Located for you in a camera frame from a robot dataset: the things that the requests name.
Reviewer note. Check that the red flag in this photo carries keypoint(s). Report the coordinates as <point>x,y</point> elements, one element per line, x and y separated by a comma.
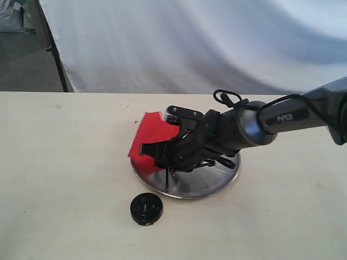
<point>152,128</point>

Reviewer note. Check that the white sack in background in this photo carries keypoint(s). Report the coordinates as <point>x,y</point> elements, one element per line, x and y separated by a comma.
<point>11,17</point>

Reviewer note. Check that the black backdrop stand pole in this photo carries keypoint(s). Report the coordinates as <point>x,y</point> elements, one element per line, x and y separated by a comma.
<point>52,48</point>

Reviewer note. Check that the round steel plate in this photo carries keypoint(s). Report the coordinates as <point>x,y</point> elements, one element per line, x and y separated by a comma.
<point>201,182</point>

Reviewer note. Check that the green white bag in background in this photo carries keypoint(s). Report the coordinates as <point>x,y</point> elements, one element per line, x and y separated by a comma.
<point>27,19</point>

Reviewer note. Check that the black round flag base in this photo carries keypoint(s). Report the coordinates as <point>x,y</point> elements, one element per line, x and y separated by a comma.
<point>146,208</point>

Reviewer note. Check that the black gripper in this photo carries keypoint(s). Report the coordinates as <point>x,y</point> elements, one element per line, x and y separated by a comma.
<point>185,152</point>

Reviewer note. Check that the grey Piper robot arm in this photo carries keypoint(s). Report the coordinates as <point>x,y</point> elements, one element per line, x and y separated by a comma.
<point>213,137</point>

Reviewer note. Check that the white backdrop cloth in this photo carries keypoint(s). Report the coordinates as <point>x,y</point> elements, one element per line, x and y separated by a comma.
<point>249,47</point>

